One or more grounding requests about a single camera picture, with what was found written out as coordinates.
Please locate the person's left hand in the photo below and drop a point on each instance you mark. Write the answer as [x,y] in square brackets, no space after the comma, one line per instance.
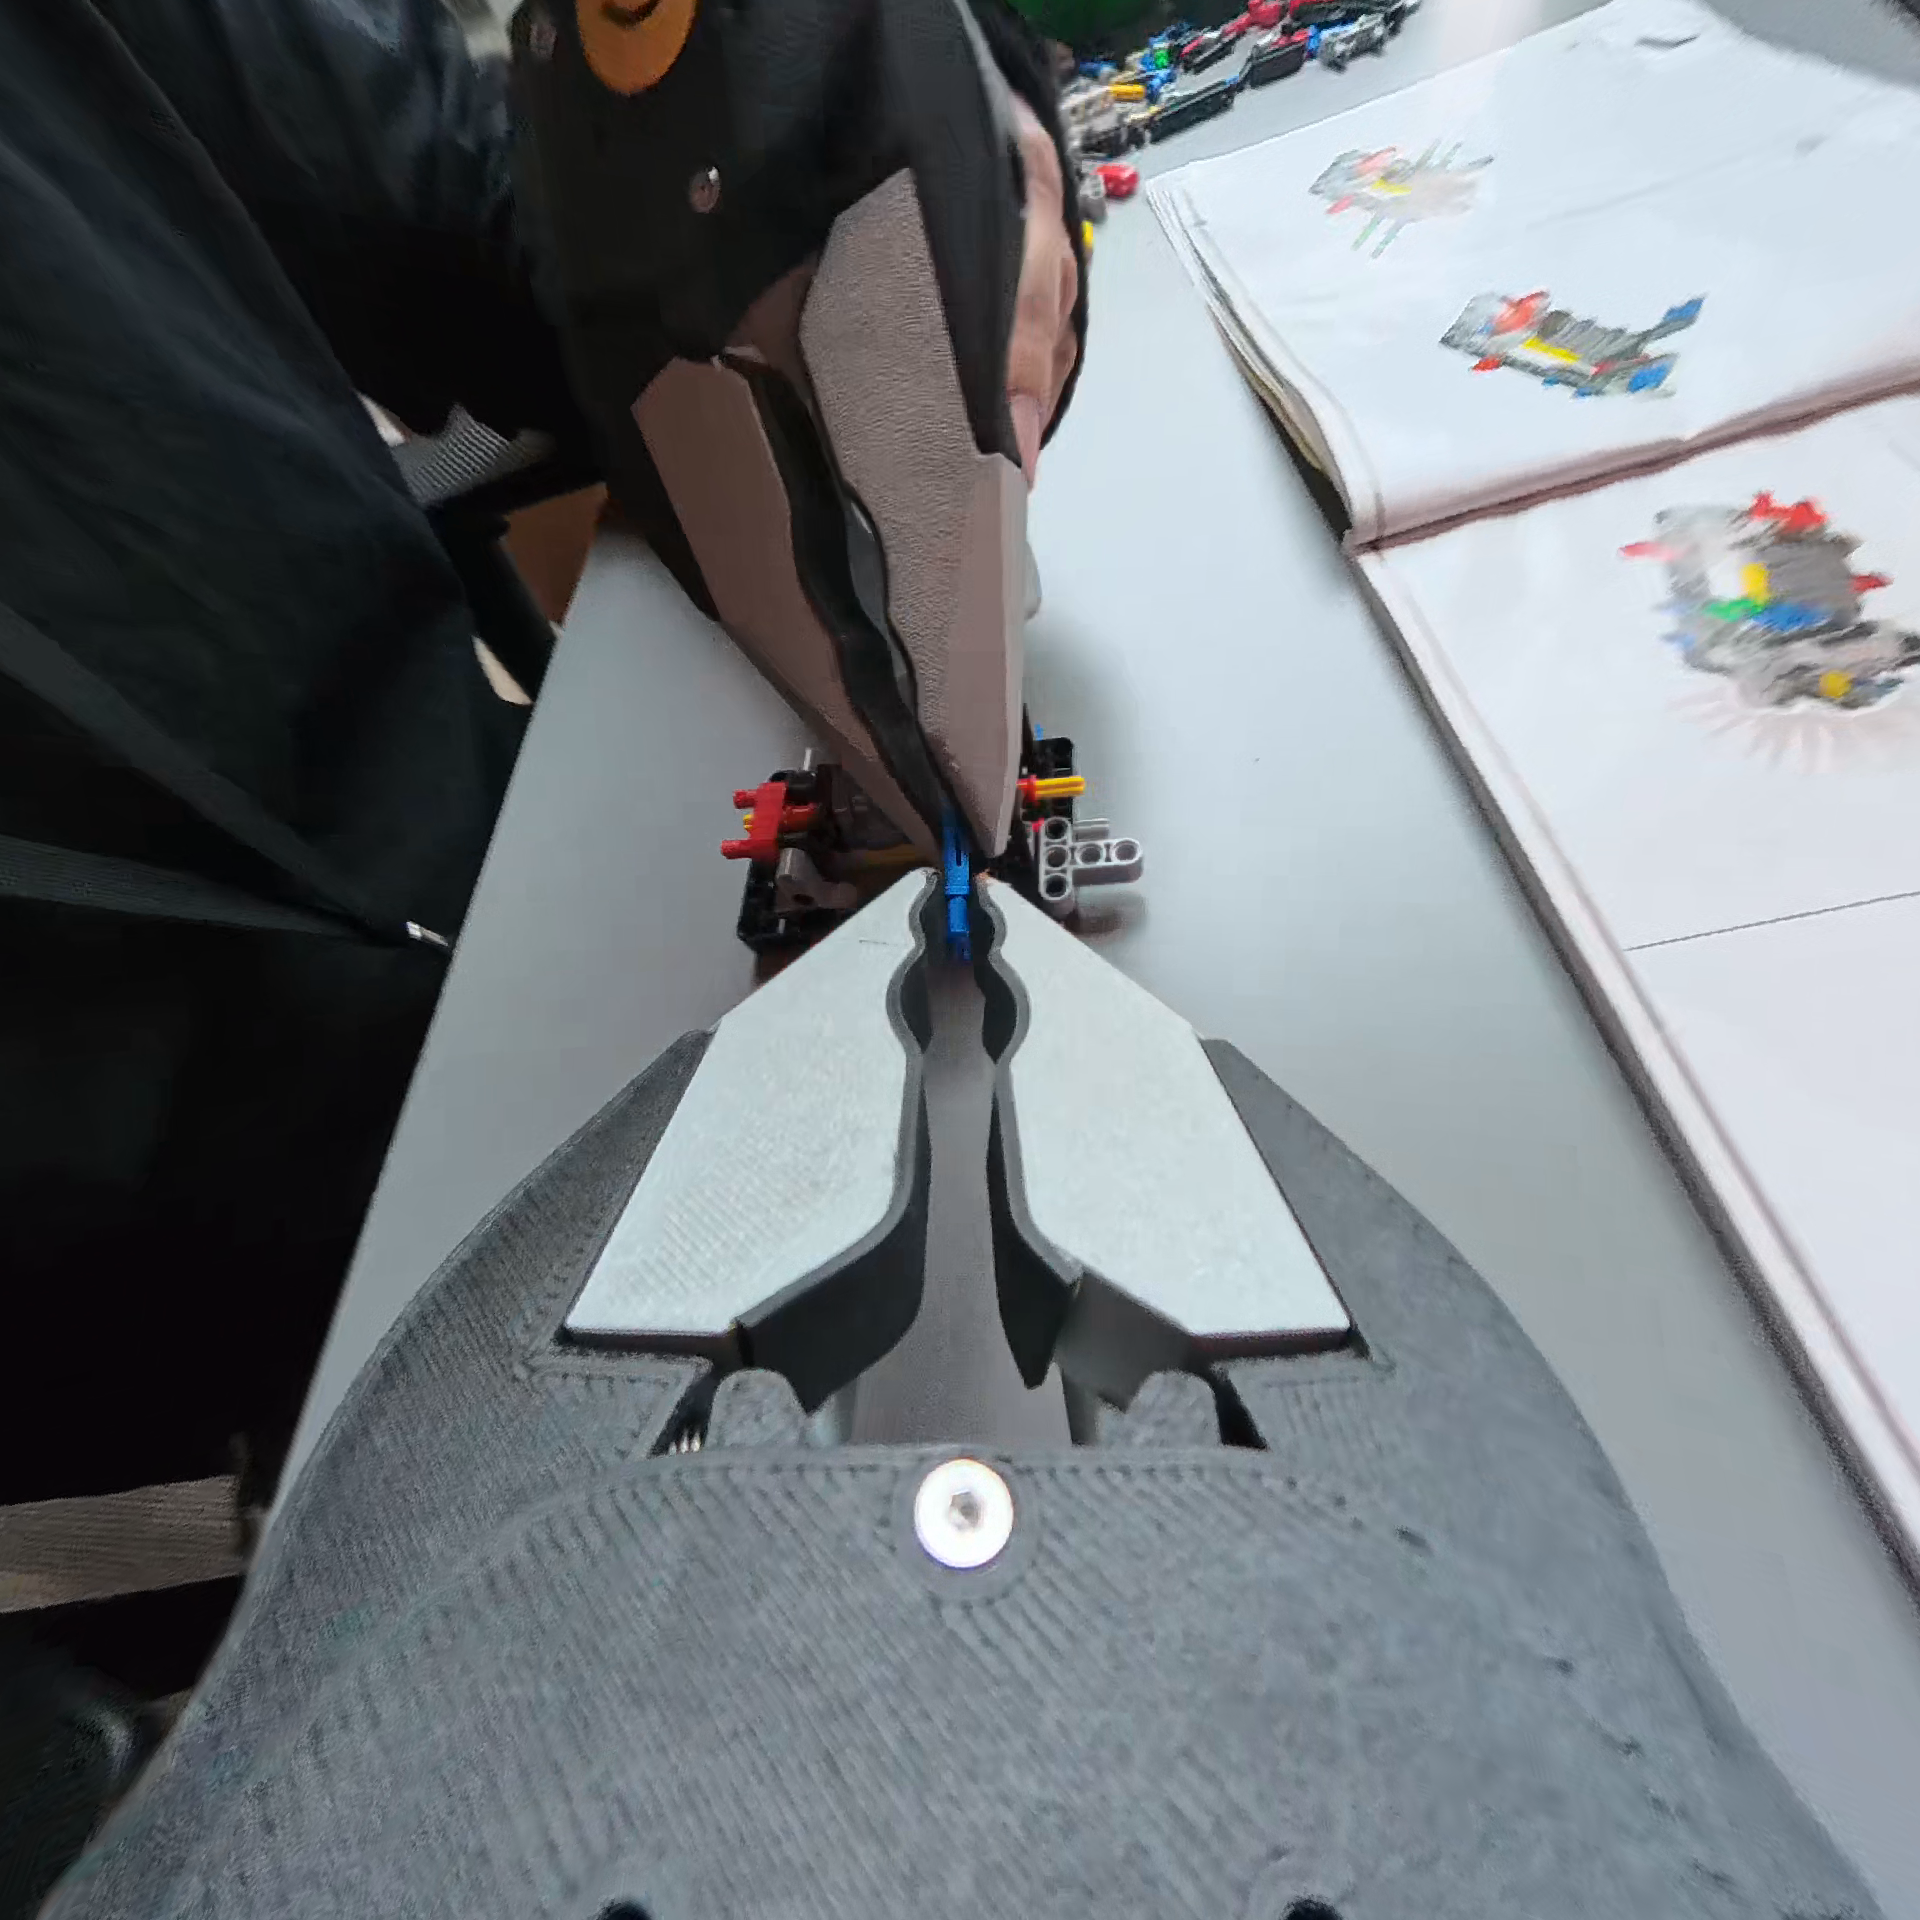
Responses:
[1051,301]

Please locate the lego instruction booklet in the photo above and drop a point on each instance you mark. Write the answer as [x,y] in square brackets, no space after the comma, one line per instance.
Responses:
[1500,452]

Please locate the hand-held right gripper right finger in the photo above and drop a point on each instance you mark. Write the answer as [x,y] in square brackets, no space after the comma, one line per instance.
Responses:
[1156,1184]

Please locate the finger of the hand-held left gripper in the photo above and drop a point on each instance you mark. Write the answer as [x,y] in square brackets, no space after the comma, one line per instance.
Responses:
[932,494]
[722,494]

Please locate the pile of loose lego parts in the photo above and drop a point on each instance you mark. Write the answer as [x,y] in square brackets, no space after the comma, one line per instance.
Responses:
[1202,99]

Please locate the black lego frame assembly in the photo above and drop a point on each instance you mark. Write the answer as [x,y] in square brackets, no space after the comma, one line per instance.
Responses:
[796,878]

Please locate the blue lego pin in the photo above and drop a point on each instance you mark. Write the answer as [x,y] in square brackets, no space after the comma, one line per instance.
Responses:
[957,897]

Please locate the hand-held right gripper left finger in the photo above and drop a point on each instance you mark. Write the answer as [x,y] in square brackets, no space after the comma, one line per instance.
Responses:
[751,1184]

